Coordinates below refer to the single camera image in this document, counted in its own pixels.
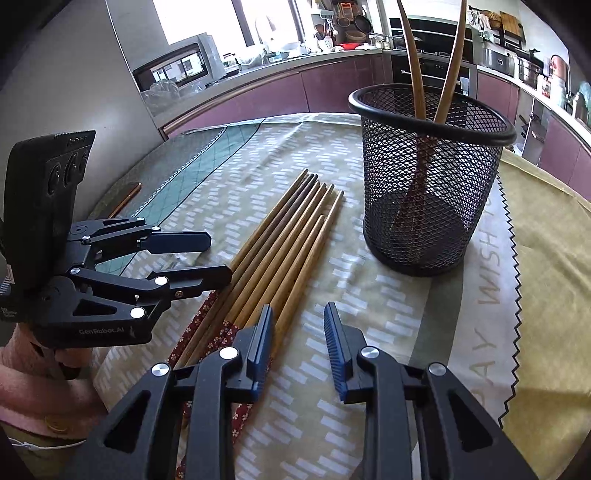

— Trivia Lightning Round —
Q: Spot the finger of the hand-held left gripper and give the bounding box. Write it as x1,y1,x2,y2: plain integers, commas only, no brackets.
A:
69,264,233,324
67,217,212,271

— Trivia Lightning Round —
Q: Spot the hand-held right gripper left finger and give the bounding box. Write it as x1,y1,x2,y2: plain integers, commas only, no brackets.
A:
60,305,275,480

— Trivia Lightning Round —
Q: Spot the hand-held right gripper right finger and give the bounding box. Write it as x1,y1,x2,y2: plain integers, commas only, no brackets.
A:
323,301,539,480

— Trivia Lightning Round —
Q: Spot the bundle of wooden chopsticks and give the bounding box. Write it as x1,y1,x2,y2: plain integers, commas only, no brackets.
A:
168,168,346,472

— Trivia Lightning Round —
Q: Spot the black mesh basket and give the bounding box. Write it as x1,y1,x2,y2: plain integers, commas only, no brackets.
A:
348,84,517,277

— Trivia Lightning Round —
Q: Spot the person's left forearm pink sleeve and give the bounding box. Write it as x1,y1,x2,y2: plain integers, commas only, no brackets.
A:
0,323,107,437

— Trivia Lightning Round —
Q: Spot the patterned beige teal table cloth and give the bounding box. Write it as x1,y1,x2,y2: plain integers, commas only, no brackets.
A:
88,113,520,480

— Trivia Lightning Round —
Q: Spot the black smartphone orange edge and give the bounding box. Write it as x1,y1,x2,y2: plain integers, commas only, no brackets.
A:
107,182,143,217

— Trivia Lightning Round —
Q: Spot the grey refrigerator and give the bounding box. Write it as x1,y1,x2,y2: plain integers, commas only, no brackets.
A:
0,0,166,241

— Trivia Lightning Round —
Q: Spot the clear plastic bag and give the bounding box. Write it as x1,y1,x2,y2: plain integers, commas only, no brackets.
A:
141,78,206,116

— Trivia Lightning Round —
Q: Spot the white microwave oven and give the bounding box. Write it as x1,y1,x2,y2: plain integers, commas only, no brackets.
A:
132,33,223,93

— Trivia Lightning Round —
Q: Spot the pink lower cabinets window side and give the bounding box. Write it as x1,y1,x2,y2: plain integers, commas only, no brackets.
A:
161,54,393,139

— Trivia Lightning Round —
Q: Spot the kitchen window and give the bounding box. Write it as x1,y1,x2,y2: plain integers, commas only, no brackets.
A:
152,0,319,58

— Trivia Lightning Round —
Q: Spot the black built-in oven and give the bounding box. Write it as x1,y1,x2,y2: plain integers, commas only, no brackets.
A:
392,53,478,100

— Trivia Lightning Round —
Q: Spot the pink lower cabinets long run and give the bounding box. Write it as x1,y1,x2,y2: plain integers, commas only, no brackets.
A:
475,69,591,199

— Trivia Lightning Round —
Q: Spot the dark brown single chopstick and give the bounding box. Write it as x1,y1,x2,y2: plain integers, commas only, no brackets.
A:
396,0,430,236

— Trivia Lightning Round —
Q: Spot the black range hood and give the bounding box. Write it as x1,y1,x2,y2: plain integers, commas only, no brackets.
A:
389,16,476,61

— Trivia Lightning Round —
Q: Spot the silver rice cooker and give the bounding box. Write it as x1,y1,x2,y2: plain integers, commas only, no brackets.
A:
480,46,517,77

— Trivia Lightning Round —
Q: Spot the steel stock pot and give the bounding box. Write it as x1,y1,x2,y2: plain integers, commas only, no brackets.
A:
517,58,543,88

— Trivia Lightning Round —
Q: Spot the green plastic wrapped appliance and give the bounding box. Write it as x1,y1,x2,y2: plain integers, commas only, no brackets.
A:
577,80,591,125

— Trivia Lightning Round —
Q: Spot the pink thermos jug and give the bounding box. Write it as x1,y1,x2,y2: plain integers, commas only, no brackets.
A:
549,54,571,100

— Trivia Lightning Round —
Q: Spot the black rack with cutting boards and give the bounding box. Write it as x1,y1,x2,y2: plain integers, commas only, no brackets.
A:
466,7,527,49

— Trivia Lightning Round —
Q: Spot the wall utensil rack with pans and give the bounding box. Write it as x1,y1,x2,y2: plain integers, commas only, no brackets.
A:
332,0,375,47

